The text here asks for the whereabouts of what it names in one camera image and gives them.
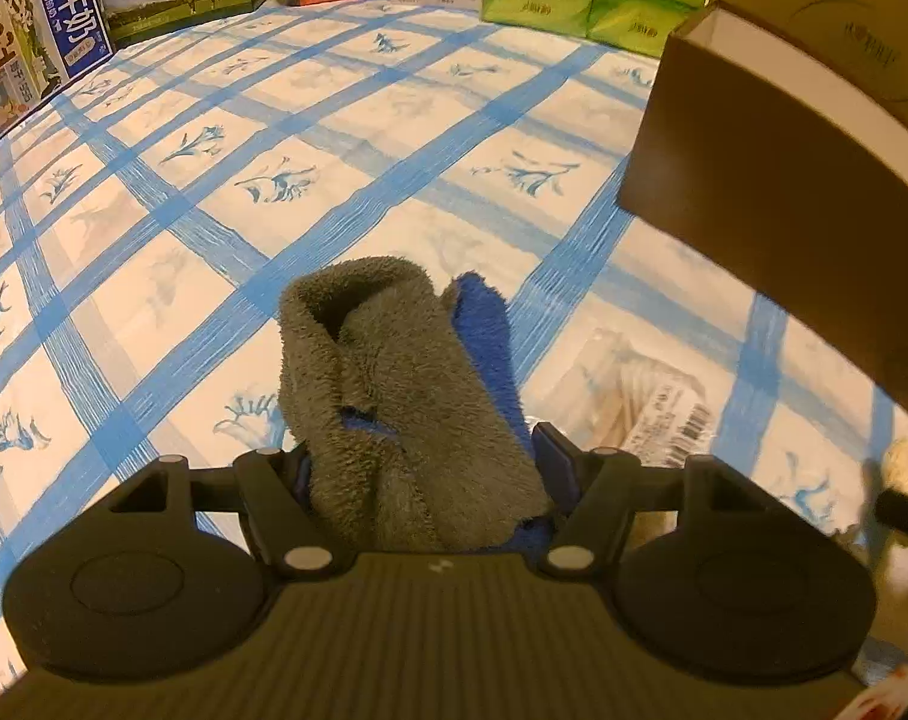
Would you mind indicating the large printed cardboard box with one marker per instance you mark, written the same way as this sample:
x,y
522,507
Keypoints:
x,y
874,30

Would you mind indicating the blue milk carton box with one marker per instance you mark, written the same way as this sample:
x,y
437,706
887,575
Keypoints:
x,y
33,45

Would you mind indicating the blue checked floral sheet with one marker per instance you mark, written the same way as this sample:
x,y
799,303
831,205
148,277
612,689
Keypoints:
x,y
349,127

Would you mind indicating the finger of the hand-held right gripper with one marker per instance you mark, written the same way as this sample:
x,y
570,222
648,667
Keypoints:
x,y
907,510

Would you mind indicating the grey and blue towel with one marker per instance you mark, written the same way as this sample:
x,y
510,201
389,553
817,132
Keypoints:
x,y
394,405

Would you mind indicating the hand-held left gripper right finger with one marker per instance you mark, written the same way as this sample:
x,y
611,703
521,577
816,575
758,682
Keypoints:
x,y
562,461

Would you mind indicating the brown box with white inside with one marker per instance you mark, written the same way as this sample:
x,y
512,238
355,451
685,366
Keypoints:
x,y
761,187

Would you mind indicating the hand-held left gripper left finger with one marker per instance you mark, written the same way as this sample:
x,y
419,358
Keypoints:
x,y
274,487

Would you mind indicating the clear plastic packet barcode label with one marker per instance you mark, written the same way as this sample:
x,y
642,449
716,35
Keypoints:
x,y
634,390

